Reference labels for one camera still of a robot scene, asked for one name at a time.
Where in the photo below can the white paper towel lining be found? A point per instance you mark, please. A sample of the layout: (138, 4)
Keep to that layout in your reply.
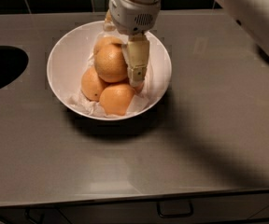
(93, 109)

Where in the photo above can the grey cabinet drawer front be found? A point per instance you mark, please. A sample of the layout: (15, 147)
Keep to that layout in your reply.
(238, 208)

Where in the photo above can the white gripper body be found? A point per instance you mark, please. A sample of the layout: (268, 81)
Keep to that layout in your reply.
(131, 16)

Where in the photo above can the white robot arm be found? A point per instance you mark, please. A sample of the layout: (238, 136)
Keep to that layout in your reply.
(251, 15)

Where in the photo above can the white ceramic bowl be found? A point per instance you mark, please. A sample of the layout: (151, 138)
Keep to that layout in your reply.
(70, 54)

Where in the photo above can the orange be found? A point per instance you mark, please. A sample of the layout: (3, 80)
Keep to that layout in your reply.
(92, 85)
(138, 88)
(110, 64)
(106, 40)
(115, 99)

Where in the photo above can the black drawer handle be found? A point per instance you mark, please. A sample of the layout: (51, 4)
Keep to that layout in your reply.
(174, 209)

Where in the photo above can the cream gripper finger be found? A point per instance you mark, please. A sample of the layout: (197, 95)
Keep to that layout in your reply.
(108, 25)
(136, 55)

